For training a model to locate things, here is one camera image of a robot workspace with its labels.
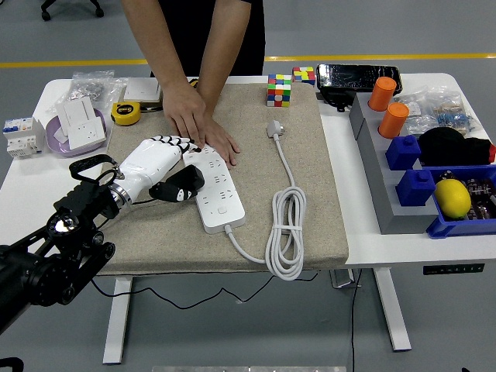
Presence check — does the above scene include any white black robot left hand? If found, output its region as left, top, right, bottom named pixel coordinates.
left=115, top=134, right=202, bottom=205

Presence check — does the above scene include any person's right hand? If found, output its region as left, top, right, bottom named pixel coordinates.
left=161, top=79, right=208, bottom=147

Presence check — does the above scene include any person's left hand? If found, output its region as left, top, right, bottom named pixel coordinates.
left=201, top=115, right=241, bottom=168

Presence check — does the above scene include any black plug adapter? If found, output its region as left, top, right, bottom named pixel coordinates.
left=165, top=164, right=205, bottom=191

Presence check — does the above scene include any white power strip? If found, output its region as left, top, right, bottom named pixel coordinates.
left=182, top=143, right=247, bottom=235

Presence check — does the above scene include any black plug cord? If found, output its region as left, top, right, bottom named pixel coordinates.
left=91, top=197, right=319, bottom=310

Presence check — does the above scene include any grey-brown mat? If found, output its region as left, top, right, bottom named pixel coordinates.
left=79, top=81, right=350, bottom=277

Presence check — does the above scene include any yellow tape measure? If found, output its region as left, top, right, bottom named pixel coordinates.
left=110, top=101, right=143, bottom=127

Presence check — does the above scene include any large colourful puzzle cube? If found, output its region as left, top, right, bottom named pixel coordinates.
left=266, top=73, right=292, bottom=109

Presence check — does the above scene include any person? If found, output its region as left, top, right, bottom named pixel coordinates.
left=150, top=0, right=267, bottom=78

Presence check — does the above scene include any white socket back panel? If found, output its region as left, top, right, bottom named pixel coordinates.
left=56, top=96, right=98, bottom=135

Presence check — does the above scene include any purple plate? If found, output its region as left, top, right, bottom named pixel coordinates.
left=45, top=108, right=108, bottom=158

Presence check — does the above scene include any plastic bag of metal parts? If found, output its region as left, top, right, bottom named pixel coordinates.
left=69, top=70, right=129, bottom=112

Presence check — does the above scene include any white table leg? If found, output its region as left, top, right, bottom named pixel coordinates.
left=102, top=275, right=133, bottom=366
left=374, top=267, right=412, bottom=353

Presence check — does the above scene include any black table control panel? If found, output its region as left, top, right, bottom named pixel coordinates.
left=422, top=263, right=486, bottom=276

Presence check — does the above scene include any small colourful puzzle cube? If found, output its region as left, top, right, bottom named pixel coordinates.
left=291, top=66, right=315, bottom=86

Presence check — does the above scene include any white circuit breaker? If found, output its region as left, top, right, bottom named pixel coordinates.
left=2, top=116, right=47, bottom=160

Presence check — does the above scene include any blue plastic bin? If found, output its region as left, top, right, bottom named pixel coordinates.
left=425, top=164, right=496, bottom=239

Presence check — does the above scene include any black glossy phone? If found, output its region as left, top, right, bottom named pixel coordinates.
left=315, top=64, right=403, bottom=94

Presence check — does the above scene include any black office chair base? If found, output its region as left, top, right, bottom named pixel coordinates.
left=40, top=0, right=105, bottom=22

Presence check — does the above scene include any orange cylinder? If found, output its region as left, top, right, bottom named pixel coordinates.
left=367, top=76, right=397, bottom=112
left=378, top=102, right=410, bottom=140

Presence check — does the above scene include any yellow lemon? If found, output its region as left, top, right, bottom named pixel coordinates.
left=433, top=179, right=473, bottom=220

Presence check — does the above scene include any grey stepped block base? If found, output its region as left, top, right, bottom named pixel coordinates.
left=348, top=92, right=441, bottom=236

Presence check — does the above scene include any blue square block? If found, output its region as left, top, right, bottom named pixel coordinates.
left=394, top=169, right=437, bottom=207
left=385, top=134, right=422, bottom=171

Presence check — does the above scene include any clear bag of small parts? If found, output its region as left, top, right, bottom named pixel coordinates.
left=394, top=92, right=439, bottom=136

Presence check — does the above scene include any black cloth with red patch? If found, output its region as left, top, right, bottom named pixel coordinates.
left=417, top=126, right=496, bottom=167

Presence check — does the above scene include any plastic bag of clips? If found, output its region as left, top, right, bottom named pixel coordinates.
left=432, top=87, right=484, bottom=139

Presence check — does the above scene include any white flat switch plate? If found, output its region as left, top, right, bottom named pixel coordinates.
left=122, top=78, right=162, bottom=103

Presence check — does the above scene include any white power strip cord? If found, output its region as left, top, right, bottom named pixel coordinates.
left=223, top=119, right=307, bottom=281

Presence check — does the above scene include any white wall socket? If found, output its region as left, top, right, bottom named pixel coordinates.
left=67, top=118, right=108, bottom=151

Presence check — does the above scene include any black hanging cable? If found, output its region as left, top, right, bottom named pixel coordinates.
left=350, top=269, right=364, bottom=372

